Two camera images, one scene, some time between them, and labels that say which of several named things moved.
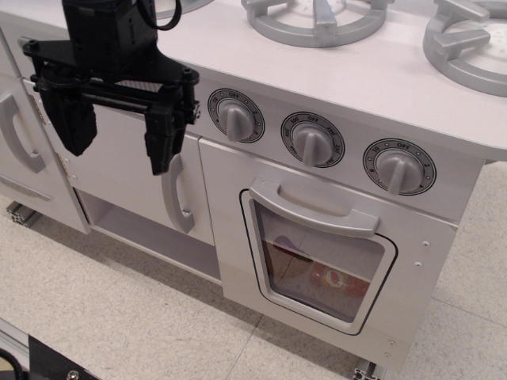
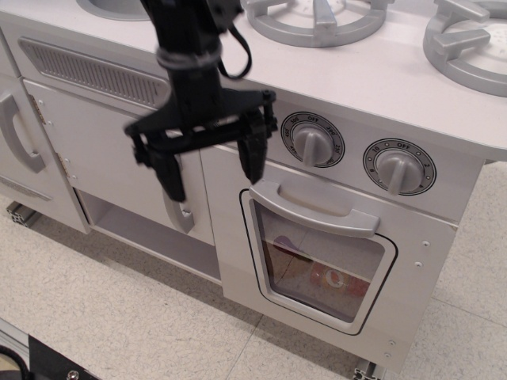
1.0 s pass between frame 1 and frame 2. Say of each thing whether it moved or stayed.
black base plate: stayed
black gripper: moved
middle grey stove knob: stayed
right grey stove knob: stayed
